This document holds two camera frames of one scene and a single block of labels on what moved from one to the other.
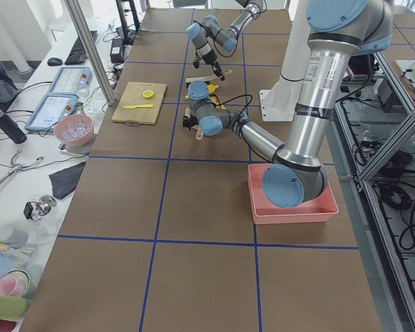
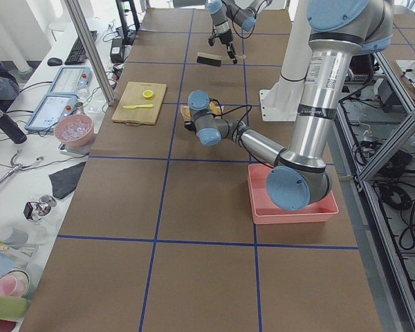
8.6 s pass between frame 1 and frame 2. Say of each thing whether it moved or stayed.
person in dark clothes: stayed
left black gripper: stayed
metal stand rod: stayed
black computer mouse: stayed
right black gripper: moved
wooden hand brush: moved
